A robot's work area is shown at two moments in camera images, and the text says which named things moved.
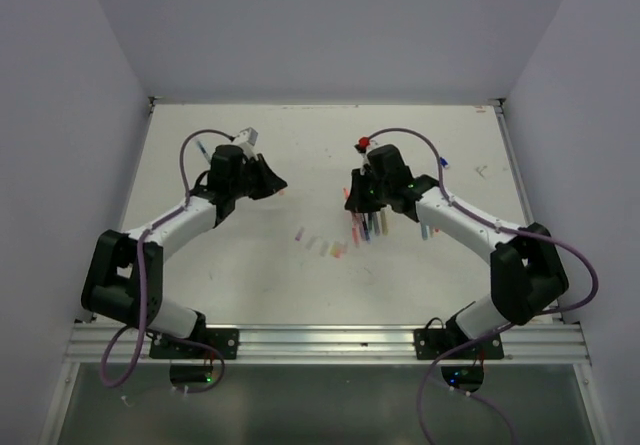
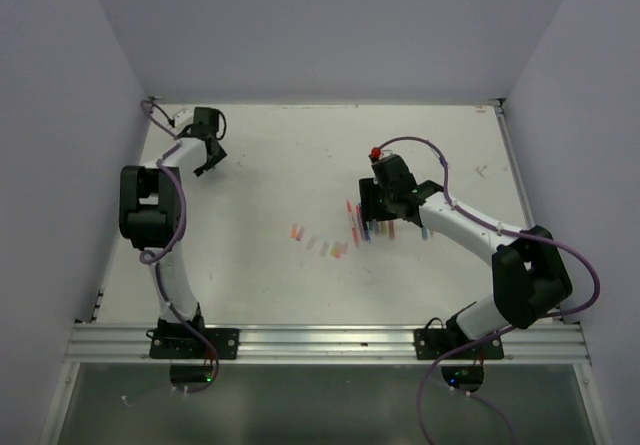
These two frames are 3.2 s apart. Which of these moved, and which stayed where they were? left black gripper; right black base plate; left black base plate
Moved: left black gripper
Stayed: left black base plate; right black base plate
